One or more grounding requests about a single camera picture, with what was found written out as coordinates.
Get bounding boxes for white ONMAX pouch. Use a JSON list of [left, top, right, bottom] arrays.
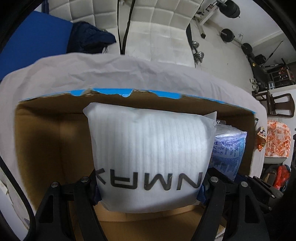
[[83, 102, 217, 213]]

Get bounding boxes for white padded chair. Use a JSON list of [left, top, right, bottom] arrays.
[[121, 0, 201, 67], [48, 0, 118, 30]]

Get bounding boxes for grey tablecloth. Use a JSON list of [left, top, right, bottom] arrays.
[[1, 53, 267, 222]]

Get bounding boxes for right white padded chair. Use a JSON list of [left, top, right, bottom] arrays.
[[121, 0, 201, 67]]

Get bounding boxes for light blue snack packet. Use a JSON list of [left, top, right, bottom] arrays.
[[209, 123, 247, 181]]

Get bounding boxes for small chrome dumbbells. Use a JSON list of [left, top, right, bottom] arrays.
[[192, 41, 204, 64]]

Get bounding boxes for left white padded chair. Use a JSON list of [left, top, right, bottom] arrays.
[[48, 0, 118, 30]]

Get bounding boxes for open cardboard box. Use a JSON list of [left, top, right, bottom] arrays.
[[14, 89, 255, 240]]

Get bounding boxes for orange floral towel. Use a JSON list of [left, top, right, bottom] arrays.
[[265, 120, 292, 158]]

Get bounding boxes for floor barbell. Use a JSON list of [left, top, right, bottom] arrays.
[[220, 29, 253, 55]]

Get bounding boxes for red plastic bag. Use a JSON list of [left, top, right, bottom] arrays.
[[273, 165, 290, 190]]

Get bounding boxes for brown wooden chair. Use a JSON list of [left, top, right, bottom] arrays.
[[252, 90, 295, 118]]

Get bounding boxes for dark blue cloth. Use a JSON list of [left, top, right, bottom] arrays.
[[66, 21, 116, 54]]

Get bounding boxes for blue foam mat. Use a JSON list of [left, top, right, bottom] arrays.
[[1, 11, 73, 79]]

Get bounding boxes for orange panda snack packet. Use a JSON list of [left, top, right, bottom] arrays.
[[256, 126, 267, 152]]

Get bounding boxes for barbell on rack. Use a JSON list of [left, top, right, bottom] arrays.
[[220, 0, 240, 19]]

